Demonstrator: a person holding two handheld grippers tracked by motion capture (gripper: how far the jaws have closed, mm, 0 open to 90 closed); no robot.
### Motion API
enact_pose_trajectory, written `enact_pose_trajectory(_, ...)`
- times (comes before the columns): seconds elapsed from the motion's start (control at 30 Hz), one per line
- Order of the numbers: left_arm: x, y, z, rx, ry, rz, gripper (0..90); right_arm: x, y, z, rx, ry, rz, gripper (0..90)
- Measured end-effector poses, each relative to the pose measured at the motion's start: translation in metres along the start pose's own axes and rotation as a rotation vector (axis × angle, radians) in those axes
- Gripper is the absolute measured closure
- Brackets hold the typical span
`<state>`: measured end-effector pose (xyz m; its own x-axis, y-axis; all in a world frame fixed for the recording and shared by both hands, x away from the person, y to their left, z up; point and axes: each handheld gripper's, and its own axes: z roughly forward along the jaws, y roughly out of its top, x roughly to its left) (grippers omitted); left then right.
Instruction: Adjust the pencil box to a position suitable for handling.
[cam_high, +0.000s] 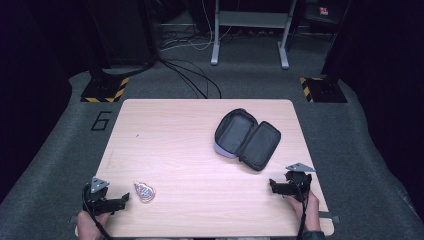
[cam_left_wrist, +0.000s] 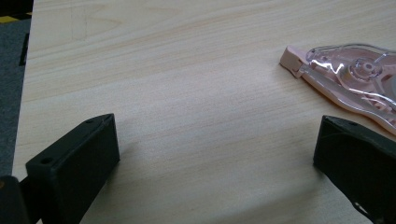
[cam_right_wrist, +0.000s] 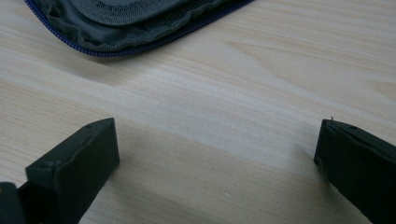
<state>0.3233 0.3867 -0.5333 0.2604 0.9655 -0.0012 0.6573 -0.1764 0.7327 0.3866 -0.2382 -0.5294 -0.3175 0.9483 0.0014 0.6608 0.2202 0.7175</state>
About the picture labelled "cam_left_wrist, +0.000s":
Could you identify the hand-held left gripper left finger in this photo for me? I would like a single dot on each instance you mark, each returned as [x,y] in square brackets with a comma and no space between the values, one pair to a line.
[74,161]

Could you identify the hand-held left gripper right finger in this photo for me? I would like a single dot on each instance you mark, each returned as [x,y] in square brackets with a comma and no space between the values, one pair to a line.
[358,161]

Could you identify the pink correction tape dispenser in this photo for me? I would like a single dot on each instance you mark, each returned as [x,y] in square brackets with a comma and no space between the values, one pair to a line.
[351,81]

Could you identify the yellow and black floor tape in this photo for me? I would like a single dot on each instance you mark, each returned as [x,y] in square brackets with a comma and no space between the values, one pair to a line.
[14,17]

